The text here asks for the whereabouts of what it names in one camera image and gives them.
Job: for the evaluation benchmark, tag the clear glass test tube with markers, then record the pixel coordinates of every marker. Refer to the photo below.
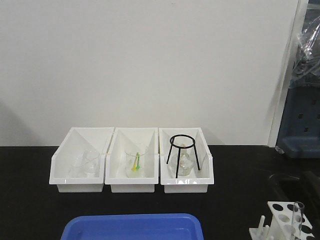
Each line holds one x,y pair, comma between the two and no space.
297,220

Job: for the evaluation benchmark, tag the blue-grey pegboard drying rack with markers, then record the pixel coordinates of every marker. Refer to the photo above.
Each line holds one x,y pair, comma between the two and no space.
299,132

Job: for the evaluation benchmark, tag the white test tube rack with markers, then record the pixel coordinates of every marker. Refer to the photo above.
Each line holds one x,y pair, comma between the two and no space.
280,226

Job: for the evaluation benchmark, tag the black metal tripod stand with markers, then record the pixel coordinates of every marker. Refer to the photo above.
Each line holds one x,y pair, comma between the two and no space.
174,144

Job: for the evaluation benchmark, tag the beaker in middle bin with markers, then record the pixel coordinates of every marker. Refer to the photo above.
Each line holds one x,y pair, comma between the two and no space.
129,159

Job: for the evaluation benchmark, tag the yellow green plastic droppers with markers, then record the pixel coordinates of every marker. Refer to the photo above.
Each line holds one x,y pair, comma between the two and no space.
136,163

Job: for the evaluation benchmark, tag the right white plastic bin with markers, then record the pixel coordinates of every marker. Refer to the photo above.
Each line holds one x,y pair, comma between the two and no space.
199,180

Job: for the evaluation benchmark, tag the white plastic bin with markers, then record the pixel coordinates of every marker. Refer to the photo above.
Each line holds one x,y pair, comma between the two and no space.
78,140
199,180
126,137

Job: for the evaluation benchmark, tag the middle white plastic bin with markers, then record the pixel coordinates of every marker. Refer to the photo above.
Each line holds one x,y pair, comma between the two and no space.
126,137

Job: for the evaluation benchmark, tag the glass flask in bin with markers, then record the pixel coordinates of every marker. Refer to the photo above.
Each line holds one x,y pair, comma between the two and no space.
180,164

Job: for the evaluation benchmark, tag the glassware in left bin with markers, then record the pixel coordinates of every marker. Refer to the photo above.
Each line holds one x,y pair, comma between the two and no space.
85,166

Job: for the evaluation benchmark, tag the left white plastic bin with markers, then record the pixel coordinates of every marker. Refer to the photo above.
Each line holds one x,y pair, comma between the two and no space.
78,140

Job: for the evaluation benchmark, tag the blue plastic tray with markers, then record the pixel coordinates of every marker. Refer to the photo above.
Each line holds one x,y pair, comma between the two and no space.
158,226

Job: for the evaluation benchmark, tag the plastic bag of pegs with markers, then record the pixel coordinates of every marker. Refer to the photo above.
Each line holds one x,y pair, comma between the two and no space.
306,71

